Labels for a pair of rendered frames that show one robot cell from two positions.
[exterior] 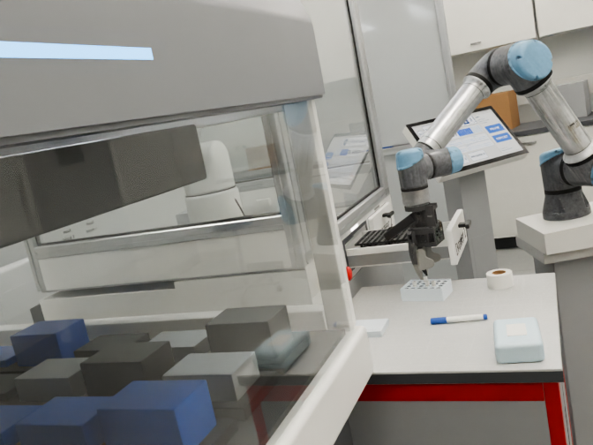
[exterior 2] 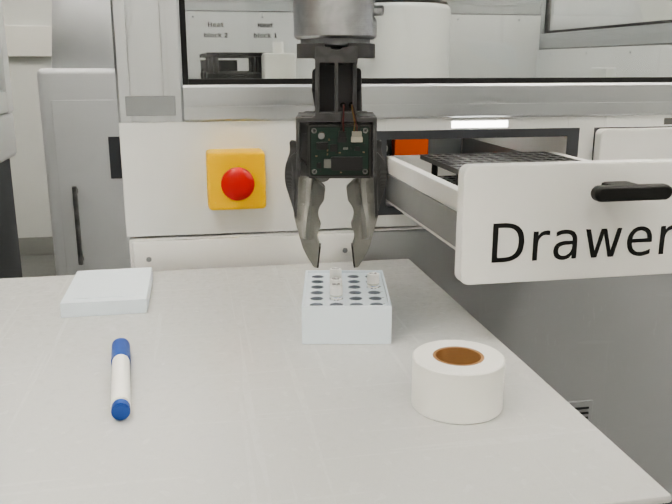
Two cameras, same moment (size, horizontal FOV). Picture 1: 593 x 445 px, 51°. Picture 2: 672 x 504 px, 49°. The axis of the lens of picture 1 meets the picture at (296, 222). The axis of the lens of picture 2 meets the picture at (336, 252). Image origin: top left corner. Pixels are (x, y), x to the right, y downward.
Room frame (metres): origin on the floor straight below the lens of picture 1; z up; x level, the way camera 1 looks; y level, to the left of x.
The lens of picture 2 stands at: (1.29, -0.92, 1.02)
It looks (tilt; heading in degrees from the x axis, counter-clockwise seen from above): 14 degrees down; 56
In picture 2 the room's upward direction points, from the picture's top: straight up
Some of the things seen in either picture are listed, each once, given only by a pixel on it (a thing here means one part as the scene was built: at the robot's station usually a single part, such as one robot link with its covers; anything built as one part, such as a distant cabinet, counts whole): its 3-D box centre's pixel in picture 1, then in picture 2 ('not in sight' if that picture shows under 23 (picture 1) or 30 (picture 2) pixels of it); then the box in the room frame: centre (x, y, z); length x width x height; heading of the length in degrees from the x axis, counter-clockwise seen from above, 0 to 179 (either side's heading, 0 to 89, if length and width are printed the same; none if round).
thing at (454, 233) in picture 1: (457, 235); (605, 219); (1.89, -0.49, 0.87); 0.29 x 0.02 x 0.11; 157
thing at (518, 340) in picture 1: (517, 339); not in sight; (1.24, -0.42, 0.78); 0.15 x 0.10 x 0.04; 162
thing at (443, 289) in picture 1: (426, 290); (345, 304); (1.70, -0.33, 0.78); 0.12 x 0.08 x 0.04; 57
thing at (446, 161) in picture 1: (438, 162); not in sight; (1.73, -0.43, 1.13); 0.11 x 0.11 x 0.08; 20
